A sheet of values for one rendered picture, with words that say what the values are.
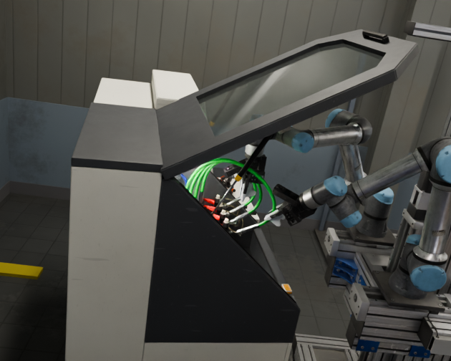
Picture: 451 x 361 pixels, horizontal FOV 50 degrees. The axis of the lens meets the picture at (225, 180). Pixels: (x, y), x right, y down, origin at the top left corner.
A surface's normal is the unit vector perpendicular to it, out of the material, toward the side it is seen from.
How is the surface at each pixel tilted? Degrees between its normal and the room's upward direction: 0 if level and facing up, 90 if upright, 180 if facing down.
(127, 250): 90
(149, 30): 90
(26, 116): 90
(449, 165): 82
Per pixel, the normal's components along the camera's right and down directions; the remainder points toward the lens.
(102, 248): 0.17, 0.39
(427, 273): -0.20, 0.46
